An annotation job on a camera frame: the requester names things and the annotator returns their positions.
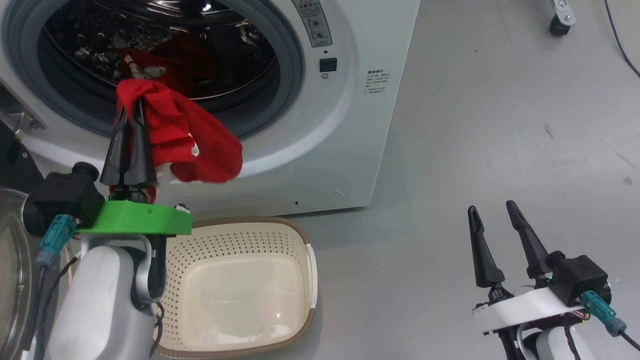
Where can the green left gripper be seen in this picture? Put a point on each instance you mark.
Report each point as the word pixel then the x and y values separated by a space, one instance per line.
pixel 140 220

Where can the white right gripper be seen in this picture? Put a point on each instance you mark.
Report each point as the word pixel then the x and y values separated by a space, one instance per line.
pixel 530 310

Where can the red sports jersey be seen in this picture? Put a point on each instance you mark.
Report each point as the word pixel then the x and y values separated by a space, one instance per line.
pixel 185 130

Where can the black washing machine door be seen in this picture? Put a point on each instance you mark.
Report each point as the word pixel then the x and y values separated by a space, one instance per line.
pixel 12 250

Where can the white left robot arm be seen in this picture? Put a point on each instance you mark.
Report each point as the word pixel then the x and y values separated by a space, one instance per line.
pixel 100 305

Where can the metal door hinge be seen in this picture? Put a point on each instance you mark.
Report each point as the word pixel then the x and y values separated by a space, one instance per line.
pixel 22 122

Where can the cream perforated laundry basket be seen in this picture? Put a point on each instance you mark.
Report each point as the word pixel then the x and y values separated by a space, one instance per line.
pixel 240 295

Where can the white front-load washing machine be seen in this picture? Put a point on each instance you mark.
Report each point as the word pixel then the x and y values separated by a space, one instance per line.
pixel 350 150

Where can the black door lock slot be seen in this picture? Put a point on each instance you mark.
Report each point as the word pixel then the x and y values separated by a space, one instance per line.
pixel 328 65

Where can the grey warning sticker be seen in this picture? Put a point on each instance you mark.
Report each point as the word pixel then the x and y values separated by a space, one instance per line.
pixel 312 22

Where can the metal cart leg with caster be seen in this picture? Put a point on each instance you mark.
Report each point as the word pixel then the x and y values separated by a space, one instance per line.
pixel 561 17

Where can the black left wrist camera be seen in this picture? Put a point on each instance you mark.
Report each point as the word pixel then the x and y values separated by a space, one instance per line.
pixel 65 197

